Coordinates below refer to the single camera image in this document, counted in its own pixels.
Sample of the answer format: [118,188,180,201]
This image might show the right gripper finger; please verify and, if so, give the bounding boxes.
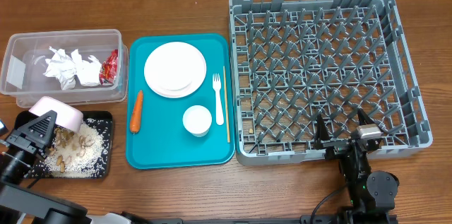
[357,108,375,126]
[314,114,330,142]

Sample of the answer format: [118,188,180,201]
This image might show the pink bowl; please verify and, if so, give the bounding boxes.
[29,96,83,133]

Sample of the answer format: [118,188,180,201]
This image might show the rice and peanuts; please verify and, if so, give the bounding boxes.
[42,119,111,178]

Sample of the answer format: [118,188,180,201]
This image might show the white tissue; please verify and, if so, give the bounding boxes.
[43,46,76,90]

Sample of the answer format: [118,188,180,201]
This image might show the white napkin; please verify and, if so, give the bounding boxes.
[71,49,102,87]

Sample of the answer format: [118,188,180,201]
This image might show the red snack wrapper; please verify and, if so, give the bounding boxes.
[99,49,119,85]

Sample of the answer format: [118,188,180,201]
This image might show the orange carrot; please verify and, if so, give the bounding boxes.
[129,90,143,134]

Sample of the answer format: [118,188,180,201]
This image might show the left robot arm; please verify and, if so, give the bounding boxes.
[1,110,149,224]

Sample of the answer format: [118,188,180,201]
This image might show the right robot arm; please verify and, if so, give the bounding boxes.
[309,108,400,224]

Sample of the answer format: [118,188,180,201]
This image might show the grey dishwasher rack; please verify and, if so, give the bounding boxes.
[229,0,433,165]

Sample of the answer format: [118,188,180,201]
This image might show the black tray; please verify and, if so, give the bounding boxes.
[13,110,115,179]

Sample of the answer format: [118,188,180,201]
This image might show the clear plastic bin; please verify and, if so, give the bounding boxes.
[1,29,129,108]

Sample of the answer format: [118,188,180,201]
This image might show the wooden chopstick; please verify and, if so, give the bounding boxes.
[223,66,231,143]

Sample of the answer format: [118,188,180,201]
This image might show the white plastic fork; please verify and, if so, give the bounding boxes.
[213,73,224,126]

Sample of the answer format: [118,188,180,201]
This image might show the white paper cup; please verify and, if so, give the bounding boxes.
[182,105,212,137]

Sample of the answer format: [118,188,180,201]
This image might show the teal serving tray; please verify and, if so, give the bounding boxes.
[126,33,237,170]

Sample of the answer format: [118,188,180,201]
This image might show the small white plate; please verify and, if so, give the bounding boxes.
[151,51,192,91]

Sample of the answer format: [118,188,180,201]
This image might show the large pink plate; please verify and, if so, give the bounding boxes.
[144,42,207,98]

